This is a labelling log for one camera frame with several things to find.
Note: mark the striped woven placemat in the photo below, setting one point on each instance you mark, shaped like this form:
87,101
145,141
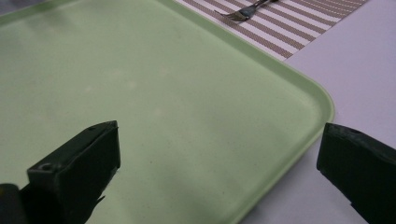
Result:
289,21

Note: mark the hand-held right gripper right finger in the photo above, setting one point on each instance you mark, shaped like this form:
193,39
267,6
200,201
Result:
358,168

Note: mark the metal fork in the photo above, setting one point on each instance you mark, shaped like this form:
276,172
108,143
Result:
246,12

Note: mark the light green plastic tray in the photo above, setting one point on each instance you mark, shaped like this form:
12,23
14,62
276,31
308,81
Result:
174,102

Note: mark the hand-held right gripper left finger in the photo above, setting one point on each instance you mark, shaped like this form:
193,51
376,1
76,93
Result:
74,174

